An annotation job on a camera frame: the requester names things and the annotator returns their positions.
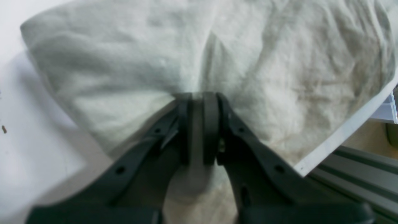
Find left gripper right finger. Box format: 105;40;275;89
203;92;375;224

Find grey aluminium frame rail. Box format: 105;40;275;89
308;146;398;224

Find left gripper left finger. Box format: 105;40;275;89
26;93;192;224

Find beige T-shirt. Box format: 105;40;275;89
20;0;398;224

